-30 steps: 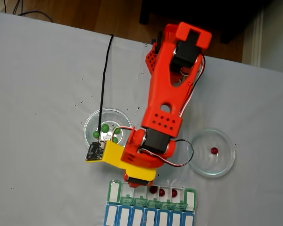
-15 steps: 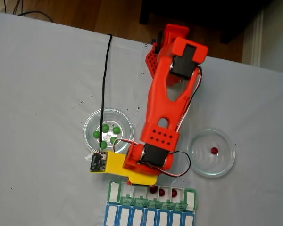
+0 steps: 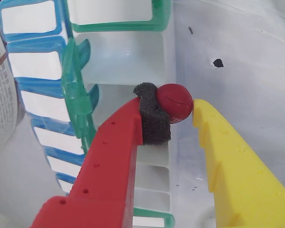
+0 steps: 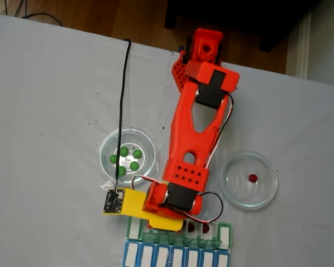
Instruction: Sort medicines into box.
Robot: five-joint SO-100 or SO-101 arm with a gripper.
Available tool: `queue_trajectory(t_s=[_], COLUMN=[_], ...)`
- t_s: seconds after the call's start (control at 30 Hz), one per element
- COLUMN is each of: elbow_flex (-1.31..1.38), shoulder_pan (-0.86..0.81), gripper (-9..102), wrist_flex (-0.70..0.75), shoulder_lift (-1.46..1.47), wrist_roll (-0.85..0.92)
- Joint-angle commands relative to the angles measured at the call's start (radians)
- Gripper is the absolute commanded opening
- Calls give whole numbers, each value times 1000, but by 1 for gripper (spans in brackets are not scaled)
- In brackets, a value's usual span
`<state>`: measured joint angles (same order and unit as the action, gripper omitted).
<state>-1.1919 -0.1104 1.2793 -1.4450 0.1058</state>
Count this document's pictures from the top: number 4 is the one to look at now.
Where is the pale grey tablecloth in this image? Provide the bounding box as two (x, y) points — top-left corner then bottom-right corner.
(0, 13), (334, 267)

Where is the clear glass bowl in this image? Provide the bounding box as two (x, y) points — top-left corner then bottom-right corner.
(220, 150), (278, 211)
(98, 127), (159, 187)

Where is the green blue weekly pill organizer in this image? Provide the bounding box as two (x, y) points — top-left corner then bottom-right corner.
(122, 215), (234, 267)

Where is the black camera cable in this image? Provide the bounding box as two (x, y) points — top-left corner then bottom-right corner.
(116, 38), (132, 195)

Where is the dark wooden furniture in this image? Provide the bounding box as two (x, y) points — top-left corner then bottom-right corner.
(164, 0), (323, 53)

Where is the white wall trim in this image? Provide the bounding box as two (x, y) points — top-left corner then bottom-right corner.
(296, 11), (312, 79)

